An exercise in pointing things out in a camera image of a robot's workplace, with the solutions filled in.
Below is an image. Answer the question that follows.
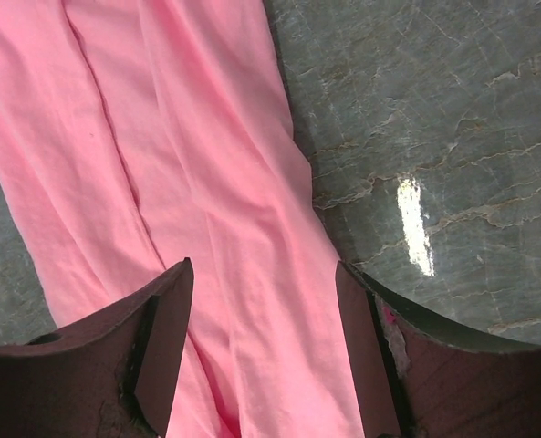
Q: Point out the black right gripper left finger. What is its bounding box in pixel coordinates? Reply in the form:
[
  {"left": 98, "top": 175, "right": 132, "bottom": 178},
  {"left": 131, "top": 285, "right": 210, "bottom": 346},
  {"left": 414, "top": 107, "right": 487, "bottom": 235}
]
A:
[{"left": 0, "top": 259, "right": 193, "bottom": 437}]

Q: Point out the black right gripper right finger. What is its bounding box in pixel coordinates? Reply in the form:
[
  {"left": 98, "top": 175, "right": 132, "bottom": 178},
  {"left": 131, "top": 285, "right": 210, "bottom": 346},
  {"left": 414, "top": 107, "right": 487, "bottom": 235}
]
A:
[{"left": 336, "top": 263, "right": 541, "bottom": 437}]

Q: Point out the pink t shirt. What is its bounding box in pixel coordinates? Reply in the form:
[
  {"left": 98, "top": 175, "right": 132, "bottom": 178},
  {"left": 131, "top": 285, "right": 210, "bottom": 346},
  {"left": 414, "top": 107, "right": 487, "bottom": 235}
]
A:
[{"left": 0, "top": 1, "right": 363, "bottom": 437}]

